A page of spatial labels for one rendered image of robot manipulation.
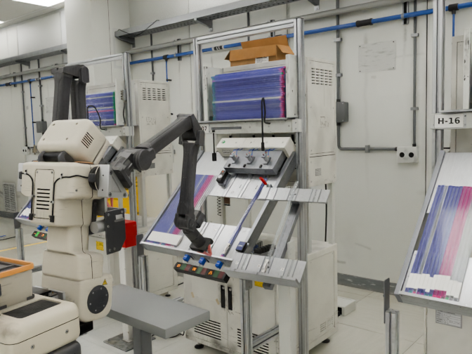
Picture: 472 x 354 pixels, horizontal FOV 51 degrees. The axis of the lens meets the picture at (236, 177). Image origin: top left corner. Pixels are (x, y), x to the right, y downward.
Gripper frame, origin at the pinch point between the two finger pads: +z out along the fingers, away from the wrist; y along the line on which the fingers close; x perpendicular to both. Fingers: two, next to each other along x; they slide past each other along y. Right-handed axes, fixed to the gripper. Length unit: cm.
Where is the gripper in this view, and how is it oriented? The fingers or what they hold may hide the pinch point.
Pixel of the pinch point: (210, 254)
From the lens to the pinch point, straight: 231.0
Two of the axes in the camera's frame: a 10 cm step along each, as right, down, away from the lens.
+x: -4.5, 7.5, -4.9
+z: 4.6, 6.7, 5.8
